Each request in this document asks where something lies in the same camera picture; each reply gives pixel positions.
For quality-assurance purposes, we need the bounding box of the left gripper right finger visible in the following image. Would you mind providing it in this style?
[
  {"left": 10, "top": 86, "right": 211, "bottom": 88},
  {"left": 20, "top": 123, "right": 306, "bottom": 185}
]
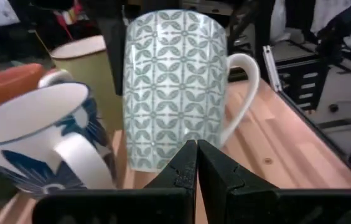
[{"left": 196, "top": 139, "right": 351, "bottom": 224}]

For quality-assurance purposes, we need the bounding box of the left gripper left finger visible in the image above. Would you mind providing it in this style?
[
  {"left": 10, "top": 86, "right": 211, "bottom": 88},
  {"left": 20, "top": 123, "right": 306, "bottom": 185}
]
[{"left": 31, "top": 139, "right": 199, "bottom": 224}]

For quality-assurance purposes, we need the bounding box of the grey-green leaf pattern mug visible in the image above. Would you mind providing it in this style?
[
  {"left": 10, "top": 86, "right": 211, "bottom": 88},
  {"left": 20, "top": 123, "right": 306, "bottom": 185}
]
[{"left": 121, "top": 8, "right": 261, "bottom": 173}]

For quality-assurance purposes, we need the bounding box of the black slotted metal block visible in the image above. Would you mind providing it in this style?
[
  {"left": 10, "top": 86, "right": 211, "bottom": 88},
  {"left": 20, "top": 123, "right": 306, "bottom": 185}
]
[{"left": 274, "top": 54, "right": 330, "bottom": 111}]

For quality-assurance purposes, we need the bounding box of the pale green mug white handle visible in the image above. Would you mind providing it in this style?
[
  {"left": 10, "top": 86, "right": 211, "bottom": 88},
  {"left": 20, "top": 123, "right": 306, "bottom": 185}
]
[{"left": 37, "top": 34, "right": 126, "bottom": 135}]

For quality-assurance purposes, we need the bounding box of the silver aluminium bar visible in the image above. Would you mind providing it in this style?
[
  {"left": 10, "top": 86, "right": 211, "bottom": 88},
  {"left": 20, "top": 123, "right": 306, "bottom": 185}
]
[{"left": 261, "top": 45, "right": 284, "bottom": 93}]

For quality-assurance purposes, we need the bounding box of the wooden slatted rack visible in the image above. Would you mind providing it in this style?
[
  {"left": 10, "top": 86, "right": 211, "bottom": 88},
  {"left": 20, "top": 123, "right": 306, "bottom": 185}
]
[{"left": 0, "top": 79, "right": 351, "bottom": 224}]

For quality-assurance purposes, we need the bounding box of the orange cup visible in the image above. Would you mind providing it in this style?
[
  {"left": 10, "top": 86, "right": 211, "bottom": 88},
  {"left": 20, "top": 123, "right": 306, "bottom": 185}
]
[{"left": 0, "top": 63, "right": 45, "bottom": 108}]

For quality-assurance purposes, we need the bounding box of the blue floral white mug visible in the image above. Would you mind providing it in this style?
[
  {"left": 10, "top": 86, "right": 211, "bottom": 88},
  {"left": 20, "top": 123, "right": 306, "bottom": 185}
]
[{"left": 0, "top": 81, "right": 118, "bottom": 200}]

